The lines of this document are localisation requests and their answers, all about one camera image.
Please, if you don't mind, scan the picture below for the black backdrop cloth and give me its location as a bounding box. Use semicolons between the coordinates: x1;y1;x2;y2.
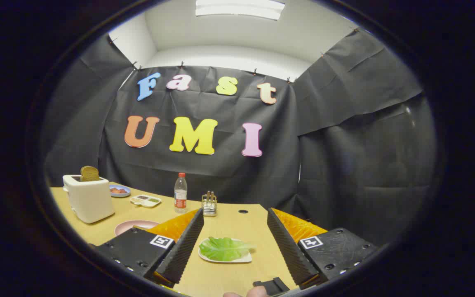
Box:
42;29;438;248

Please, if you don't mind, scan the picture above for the blue plate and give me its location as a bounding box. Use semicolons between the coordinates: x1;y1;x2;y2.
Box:
109;184;131;198

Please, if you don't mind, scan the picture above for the green lettuce leaf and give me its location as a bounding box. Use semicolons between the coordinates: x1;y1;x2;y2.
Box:
199;237;256;262

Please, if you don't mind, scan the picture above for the white divided seasoning tray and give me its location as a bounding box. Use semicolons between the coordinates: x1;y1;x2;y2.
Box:
130;194;162;208

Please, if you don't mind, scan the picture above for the white rectangular plate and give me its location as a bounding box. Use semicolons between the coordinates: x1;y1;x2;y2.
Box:
198;237;252;264

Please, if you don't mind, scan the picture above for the white toaster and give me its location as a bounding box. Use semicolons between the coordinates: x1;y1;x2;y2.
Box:
63;174;115;224

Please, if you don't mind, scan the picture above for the brown toast slice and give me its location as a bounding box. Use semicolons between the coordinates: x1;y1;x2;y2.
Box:
80;166;100;182

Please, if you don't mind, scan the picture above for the pink plate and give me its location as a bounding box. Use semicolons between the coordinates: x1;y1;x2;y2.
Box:
114;220;160;237

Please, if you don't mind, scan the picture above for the ceiling light panel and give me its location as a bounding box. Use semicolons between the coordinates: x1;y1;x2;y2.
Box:
195;0;285;21

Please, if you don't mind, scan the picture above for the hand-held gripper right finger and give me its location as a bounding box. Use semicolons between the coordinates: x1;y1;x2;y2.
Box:
267;207;380;290

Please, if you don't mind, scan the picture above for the metal mesh utensil holder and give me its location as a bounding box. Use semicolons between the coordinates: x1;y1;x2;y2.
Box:
202;191;218;217

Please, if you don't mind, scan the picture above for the clear bottle with red cap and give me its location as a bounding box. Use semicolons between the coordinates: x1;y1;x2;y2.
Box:
174;172;188;214

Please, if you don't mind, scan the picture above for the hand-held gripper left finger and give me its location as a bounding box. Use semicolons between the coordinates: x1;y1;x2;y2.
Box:
96;208;205;288

